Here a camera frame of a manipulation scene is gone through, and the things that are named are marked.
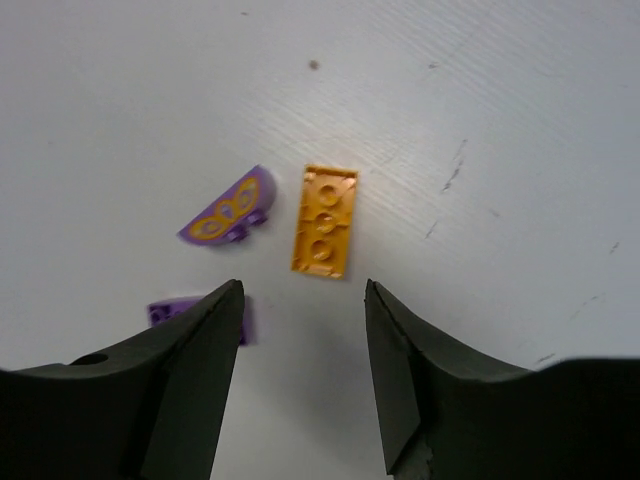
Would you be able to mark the purple lego plate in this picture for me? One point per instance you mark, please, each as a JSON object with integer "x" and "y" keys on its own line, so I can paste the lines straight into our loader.
{"x": 164, "y": 310}

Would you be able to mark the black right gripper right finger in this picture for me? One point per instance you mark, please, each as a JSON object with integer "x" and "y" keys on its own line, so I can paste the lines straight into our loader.
{"x": 448, "y": 411}

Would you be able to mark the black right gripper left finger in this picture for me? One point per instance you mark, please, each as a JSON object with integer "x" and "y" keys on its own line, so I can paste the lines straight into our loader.
{"x": 149, "y": 407}

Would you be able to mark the orange lego brick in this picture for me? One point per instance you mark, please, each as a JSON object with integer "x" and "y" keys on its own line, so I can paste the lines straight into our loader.
{"x": 324, "y": 221}

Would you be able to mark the purple half-round printed lego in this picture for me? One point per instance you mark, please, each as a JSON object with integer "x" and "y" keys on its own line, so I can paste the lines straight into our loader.
{"x": 228, "y": 218}

